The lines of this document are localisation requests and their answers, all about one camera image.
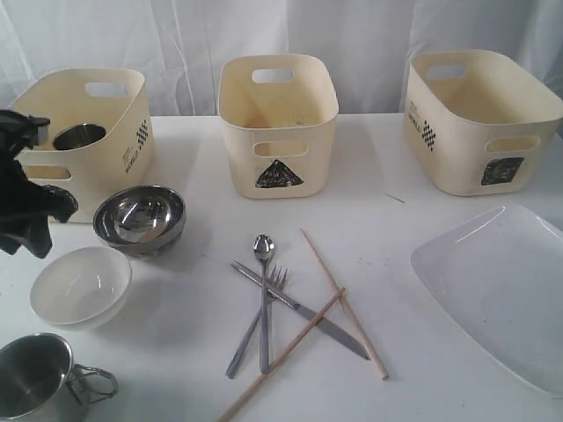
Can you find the steel table knife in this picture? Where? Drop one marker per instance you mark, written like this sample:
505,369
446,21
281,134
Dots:
325,325

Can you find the cream bin with circle mark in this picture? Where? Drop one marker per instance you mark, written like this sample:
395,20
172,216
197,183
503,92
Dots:
114,99

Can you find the white square plate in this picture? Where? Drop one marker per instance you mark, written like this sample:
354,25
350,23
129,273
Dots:
498,277

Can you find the steel bowl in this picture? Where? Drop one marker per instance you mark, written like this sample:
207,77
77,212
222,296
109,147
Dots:
141,221

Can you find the white curtain backdrop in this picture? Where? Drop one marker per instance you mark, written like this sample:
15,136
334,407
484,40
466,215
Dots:
181,46

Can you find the cream bin with square mark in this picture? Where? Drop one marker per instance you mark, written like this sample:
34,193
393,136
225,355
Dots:
477,121

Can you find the wooden chopstick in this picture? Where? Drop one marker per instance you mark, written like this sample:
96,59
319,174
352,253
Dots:
229,414
351,316

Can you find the steel mug with folding handle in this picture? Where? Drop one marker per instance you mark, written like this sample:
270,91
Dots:
41,381

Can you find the small steel cup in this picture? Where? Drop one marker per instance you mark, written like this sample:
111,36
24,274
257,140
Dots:
79,136

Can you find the cream bin with triangle mark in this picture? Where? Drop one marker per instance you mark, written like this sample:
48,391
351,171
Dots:
278,117

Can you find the steel spoon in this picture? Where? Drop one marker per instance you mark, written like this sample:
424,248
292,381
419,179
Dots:
264,250

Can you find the white ceramic bowl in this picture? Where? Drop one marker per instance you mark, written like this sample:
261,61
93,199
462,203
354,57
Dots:
82,289

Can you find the steel fork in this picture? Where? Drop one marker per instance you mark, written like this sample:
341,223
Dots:
250,325

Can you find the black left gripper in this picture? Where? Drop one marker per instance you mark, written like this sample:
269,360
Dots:
26,206

